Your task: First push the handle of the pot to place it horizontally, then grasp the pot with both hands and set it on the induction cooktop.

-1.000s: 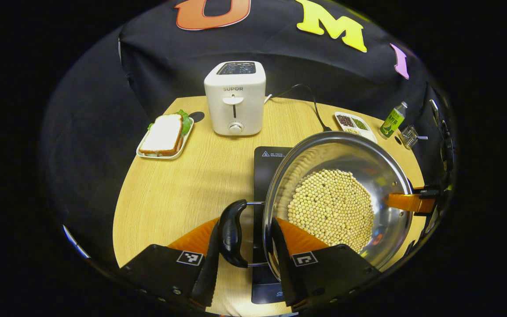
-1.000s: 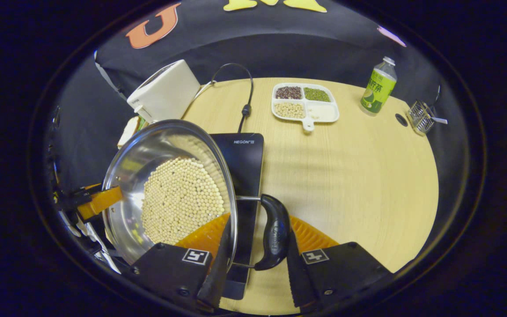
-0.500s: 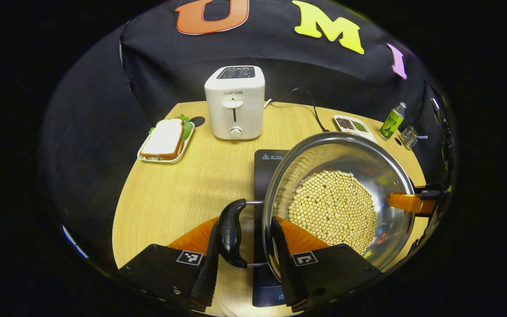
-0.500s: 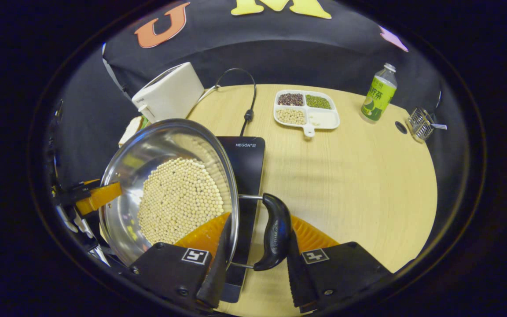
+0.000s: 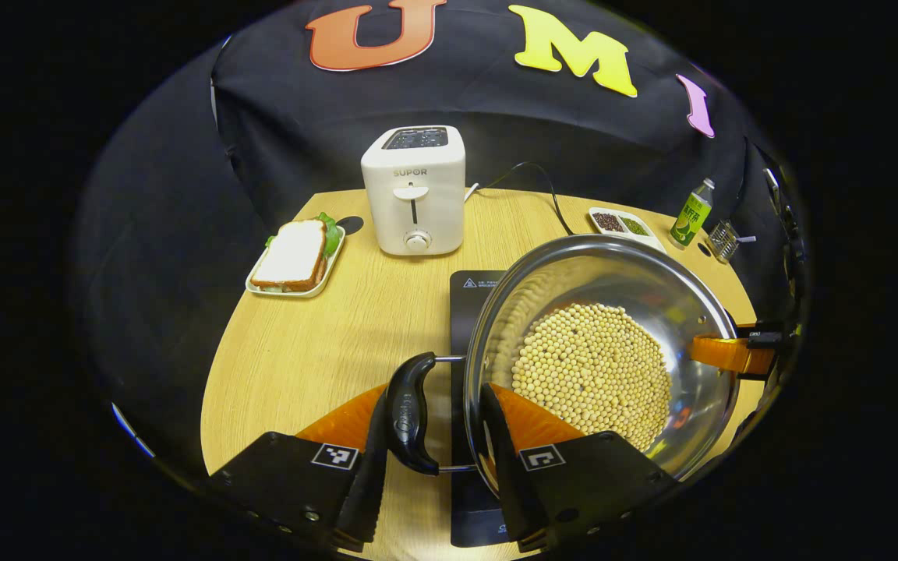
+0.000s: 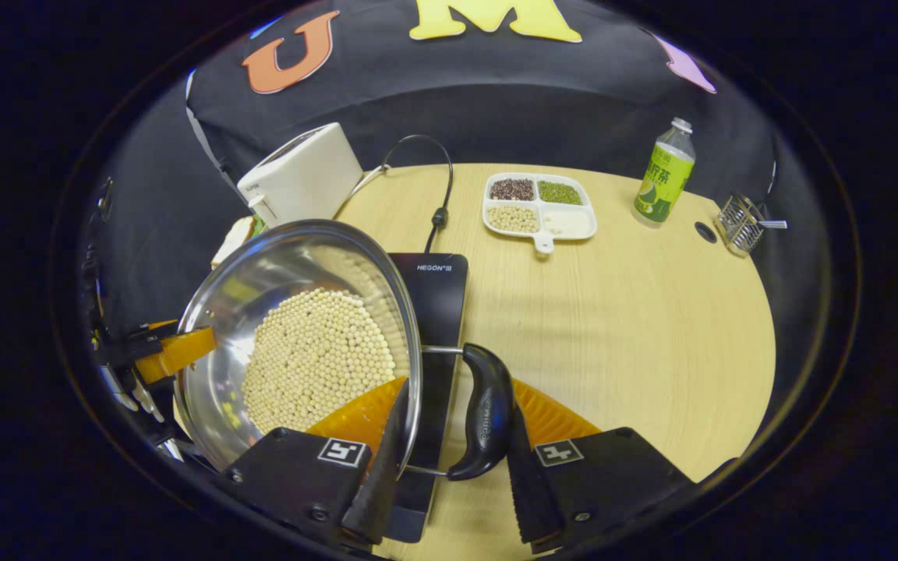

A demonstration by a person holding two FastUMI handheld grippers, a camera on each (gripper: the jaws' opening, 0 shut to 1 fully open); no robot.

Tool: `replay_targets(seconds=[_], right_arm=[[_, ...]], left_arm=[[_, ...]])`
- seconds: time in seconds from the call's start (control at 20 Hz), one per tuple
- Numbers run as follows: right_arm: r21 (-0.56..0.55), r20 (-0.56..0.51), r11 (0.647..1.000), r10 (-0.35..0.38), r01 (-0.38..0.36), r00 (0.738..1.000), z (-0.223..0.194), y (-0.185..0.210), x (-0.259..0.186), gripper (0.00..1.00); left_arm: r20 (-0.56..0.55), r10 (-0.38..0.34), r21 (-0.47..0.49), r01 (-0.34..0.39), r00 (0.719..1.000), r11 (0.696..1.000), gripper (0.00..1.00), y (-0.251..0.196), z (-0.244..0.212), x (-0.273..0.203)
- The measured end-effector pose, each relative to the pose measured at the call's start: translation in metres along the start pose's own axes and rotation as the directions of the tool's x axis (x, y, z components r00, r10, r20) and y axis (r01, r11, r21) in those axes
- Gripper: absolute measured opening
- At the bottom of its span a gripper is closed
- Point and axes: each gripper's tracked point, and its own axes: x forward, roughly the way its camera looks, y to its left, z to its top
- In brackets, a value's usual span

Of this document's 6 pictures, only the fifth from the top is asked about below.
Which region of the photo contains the pile of soybeans in pot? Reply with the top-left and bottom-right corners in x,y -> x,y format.
511,303 -> 673,453

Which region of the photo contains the stainless steel pot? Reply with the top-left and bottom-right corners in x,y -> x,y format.
385,234 -> 740,499

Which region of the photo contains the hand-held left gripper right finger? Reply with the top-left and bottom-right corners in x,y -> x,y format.
480,382 -> 681,552

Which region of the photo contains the black induction cooktop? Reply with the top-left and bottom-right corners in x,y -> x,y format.
449,270 -> 516,548

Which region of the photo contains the metal wire utensil holder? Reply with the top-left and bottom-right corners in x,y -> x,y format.
705,220 -> 741,264

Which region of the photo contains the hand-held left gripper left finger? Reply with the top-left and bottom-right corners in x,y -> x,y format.
207,383 -> 392,552

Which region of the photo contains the white divided dish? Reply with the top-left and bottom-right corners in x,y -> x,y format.
588,206 -> 666,252

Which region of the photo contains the black power cable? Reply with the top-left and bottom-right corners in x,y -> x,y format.
480,162 -> 575,236

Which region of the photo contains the green tea bottle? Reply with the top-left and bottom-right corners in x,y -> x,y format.
669,178 -> 716,250

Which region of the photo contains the white toaster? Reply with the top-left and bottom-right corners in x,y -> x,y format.
361,125 -> 467,256

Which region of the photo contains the black cable bundle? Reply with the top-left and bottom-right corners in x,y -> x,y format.
761,166 -> 808,273

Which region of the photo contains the sandwich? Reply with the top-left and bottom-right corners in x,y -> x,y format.
250,213 -> 342,294

